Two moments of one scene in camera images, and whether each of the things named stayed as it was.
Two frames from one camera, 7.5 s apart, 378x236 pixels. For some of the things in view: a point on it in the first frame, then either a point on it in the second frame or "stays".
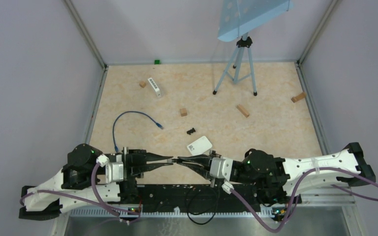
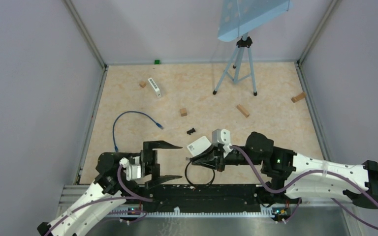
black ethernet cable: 214,212 → 185,172
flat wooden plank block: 242,110 stays
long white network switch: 158,92 stays
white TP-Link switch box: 200,146 stays
